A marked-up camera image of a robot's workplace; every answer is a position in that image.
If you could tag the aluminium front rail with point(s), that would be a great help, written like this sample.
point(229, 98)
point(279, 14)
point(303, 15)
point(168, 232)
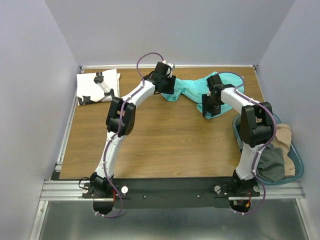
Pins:
point(68, 190)

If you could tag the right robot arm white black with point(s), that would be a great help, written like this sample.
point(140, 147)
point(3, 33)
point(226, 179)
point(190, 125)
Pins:
point(257, 129)

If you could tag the folded white printed t shirt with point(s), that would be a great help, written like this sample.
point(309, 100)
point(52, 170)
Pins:
point(97, 87)

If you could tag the grey t shirt in basket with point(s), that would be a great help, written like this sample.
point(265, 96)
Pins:
point(271, 165)

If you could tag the aluminium left side rail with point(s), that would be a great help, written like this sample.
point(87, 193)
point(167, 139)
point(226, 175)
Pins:
point(62, 149)

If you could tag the beige t shirt in basket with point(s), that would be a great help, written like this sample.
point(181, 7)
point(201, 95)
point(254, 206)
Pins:
point(283, 140)

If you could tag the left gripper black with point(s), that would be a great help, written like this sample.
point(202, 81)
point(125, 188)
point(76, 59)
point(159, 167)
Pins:
point(169, 89)

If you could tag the teal t shirt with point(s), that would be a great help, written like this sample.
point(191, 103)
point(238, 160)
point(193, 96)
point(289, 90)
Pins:
point(194, 89)

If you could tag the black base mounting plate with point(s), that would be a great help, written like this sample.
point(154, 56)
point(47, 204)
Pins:
point(125, 194)

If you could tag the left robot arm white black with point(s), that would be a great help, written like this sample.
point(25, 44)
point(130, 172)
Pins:
point(120, 121)

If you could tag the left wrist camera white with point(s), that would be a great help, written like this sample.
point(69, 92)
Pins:
point(170, 68)

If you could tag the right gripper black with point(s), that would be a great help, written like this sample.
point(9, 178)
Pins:
point(215, 111)

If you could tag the teal plastic laundry basket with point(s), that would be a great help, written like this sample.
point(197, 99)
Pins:
point(298, 163)

